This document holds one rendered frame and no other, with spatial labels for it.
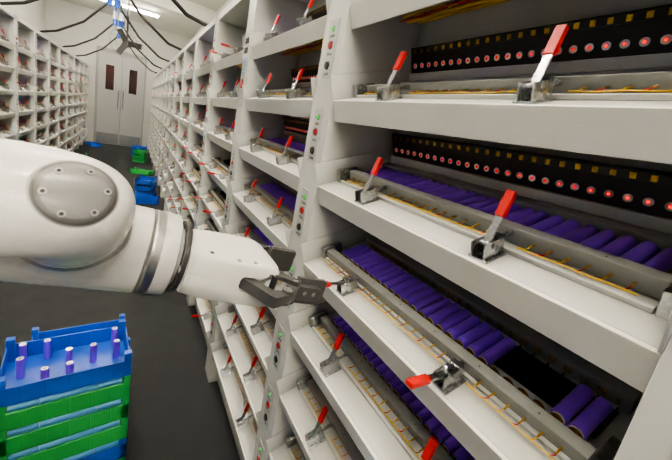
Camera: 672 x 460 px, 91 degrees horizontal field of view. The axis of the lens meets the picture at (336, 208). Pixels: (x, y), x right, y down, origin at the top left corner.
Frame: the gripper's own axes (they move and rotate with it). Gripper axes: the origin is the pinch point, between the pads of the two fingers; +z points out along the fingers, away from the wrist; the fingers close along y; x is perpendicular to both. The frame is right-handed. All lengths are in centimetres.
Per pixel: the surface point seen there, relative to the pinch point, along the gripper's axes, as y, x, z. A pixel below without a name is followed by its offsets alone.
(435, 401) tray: 12.7, -10.0, 19.9
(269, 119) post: -100, 25, 23
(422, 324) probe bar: 3.9, -3.7, 23.1
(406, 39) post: -30, 49, 24
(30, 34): -450, 34, -123
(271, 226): -56, -8, 20
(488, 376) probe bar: 16.1, -3.6, 23.1
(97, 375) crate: -66, -67, -11
